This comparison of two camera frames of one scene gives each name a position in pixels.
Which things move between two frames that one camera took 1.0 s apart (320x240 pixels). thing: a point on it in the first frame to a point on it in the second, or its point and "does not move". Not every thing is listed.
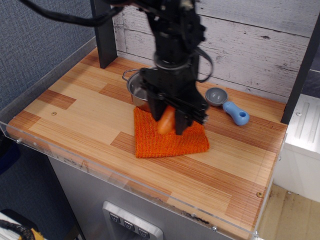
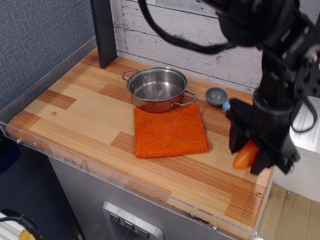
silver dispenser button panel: (119, 223) does not move
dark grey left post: (104, 33) does not move
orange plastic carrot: (167, 123) to (245, 157)
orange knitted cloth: (150, 143) does not move
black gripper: (176, 81) to (266, 121)
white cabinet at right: (298, 167) does not move
